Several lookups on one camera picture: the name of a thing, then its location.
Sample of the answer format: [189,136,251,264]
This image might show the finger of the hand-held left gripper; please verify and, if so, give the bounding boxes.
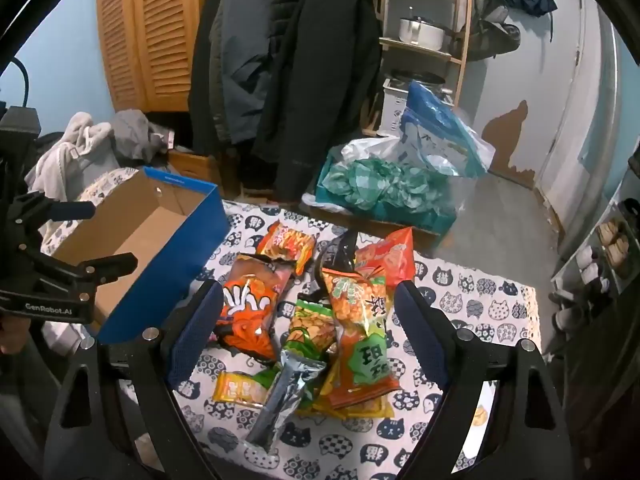
[12,191,97,222]
[32,252,139,288]

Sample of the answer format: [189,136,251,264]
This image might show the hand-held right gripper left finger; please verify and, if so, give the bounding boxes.
[42,279,226,480]

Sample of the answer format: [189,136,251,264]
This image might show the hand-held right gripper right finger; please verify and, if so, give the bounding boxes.
[395,280,573,480]

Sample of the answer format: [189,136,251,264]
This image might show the orange green snack packet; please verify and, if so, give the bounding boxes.
[320,265,404,408]

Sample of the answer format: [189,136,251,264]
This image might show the orange white claw snack packet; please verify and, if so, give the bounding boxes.
[215,252,296,361]

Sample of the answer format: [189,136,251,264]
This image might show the long yellow snack packet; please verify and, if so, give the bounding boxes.
[212,370,396,419]

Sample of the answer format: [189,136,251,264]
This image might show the red orange snack packet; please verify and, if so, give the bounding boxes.
[354,226,417,291]

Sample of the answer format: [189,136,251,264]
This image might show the blue cardboard box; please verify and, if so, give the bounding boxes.
[47,166,232,343]

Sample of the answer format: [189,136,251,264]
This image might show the green peanut snack packet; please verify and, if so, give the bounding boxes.
[252,297,336,387]

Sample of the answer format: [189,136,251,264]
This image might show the black snack packet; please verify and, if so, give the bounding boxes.
[312,230,359,302]

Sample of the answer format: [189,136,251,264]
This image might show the silver snack packet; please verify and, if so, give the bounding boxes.
[245,350,327,453]

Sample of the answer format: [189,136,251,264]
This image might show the small orange snack packet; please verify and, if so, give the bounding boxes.
[256,220,317,276]

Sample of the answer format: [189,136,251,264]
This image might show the person's left hand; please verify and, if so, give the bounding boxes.
[0,321,23,357]

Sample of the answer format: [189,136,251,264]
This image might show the white hoodie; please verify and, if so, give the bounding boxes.
[30,111,122,203]

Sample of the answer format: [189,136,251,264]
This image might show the cat print tablecloth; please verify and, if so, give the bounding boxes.
[40,167,545,480]

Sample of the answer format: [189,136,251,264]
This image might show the grey clothes pile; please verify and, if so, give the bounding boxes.
[109,109,174,167]

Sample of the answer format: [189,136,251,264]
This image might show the small wooden crate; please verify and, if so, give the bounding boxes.
[167,149,224,187]

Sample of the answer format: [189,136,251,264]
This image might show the shoe rack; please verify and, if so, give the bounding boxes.
[549,195,640,363]

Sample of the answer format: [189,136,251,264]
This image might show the dark coat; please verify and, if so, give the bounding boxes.
[187,0,226,157]

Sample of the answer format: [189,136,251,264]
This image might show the white plastic bag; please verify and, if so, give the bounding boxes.
[327,135,402,173]

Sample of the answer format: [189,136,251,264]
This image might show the wooden louvered door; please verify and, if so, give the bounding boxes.
[96,0,222,113]

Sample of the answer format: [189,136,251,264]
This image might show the beige shoes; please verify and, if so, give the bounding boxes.
[599,221,632,262]

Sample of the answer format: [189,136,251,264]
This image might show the blue plastic bag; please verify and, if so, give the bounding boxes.
[401,81,496,179]

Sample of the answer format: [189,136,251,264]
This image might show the white plastic crate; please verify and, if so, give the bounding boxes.
[382,77,456,137]

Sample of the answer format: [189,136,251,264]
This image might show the white door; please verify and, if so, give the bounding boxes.
[537,0,618,243]

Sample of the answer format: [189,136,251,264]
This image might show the grey jacket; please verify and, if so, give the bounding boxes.
[207,0,301,148]

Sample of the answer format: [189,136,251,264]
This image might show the black puffer jacket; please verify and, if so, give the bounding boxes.
[250,0,388,203]

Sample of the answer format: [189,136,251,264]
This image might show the metal pot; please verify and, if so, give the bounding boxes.
[398,6,449,52]

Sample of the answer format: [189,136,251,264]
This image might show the wooden shelf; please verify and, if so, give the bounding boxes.
[367,0,475,137]

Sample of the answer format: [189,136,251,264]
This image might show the dark hanging bag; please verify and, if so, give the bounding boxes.
[470,0,522,62]

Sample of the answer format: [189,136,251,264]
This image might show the black cable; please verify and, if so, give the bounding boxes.
[7,56,30,109]

